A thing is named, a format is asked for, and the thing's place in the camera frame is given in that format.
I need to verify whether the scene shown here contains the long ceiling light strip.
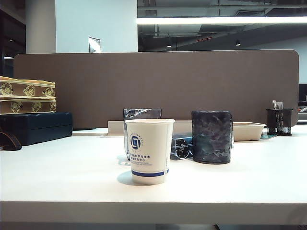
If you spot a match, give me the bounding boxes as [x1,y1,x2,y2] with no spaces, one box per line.
[136,16,307,24]

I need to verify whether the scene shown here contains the dark marbled mug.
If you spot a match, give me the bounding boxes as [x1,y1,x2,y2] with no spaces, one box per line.
[191,110,235,165]

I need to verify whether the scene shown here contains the white paper cup blue logo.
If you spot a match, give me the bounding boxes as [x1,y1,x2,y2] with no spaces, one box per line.
[124,118,176,185]

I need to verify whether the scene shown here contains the small dark blue box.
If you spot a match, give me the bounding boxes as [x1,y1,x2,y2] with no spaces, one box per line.
[170,134,194,161]

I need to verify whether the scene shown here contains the black monitor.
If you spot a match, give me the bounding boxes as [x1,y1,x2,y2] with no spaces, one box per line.
[299,83,307,103]

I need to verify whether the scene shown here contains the brown box yellow bear pattern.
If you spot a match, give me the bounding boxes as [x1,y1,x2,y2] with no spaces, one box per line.
[0,75,56,99]
[0,97,57,115]

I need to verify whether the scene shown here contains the brown desk divider panel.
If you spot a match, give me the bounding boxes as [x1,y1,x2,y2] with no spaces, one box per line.
[13,49,300,131]

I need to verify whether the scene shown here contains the black mesh pen holder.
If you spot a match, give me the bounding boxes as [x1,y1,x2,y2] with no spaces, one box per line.
[266,108,294,136]

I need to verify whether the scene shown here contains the beige oval tray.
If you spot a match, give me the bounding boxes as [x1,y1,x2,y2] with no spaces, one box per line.
[232,121,267,142]

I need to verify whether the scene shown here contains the dark blue hard case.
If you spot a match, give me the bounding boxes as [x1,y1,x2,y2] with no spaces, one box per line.
[0,111,73,147]

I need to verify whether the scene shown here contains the brown leather strap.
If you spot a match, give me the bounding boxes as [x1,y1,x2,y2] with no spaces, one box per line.
[0,130,23,151]

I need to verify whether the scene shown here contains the small wall sign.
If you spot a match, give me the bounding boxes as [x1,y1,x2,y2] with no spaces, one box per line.
[88,36,101,53]

